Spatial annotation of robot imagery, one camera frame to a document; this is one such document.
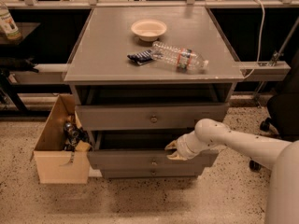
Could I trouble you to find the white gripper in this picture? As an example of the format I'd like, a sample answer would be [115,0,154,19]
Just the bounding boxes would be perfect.
[164,132,207,161]

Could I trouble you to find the grey drawer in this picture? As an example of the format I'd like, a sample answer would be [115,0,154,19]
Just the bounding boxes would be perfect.
[76,103,229,131]
[101,168,204,179]
[88,129,218,172]

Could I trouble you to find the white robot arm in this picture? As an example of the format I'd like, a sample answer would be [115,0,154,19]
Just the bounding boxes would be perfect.
[165,119,299,224]

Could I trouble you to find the grey top drawer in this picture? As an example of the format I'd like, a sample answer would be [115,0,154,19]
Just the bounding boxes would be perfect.
[76,103,229,131]

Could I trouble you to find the grey bottom drawer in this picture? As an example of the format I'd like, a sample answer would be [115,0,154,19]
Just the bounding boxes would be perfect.
[101,168,204,179]

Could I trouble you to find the grey drawer cabinet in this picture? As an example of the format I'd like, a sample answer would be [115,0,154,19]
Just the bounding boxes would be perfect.
[63,6,245,180]

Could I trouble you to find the yellow sponge in box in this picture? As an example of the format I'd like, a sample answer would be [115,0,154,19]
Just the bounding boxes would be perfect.
[75,141,91,152]

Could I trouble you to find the clear plastic water bottle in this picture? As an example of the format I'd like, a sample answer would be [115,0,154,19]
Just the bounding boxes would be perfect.
[150,41,208,72]

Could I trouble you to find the dark blue snack packet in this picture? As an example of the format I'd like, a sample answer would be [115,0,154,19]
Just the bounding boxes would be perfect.
[127,49,153,65]

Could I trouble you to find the dark cans in box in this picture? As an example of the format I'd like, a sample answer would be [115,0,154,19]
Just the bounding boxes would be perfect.
[64,121,89,151]

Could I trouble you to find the black office chair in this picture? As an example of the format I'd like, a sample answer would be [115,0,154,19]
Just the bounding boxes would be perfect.
[249,49,299,173]

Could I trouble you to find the cardboard box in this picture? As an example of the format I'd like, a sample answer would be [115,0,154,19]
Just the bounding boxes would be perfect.
[33,94,90,184]

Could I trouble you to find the white paper bowl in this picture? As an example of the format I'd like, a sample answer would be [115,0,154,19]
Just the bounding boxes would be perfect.
[131,20,167,42]

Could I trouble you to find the black side table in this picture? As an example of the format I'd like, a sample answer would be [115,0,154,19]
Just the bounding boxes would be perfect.
[0,22,39,113]

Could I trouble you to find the green labelled bottle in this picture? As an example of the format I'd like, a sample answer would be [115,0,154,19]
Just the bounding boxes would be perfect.
[0,2,21,41]

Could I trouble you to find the white cable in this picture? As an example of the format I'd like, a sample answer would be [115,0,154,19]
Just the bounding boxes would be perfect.
[243,0,266,80]

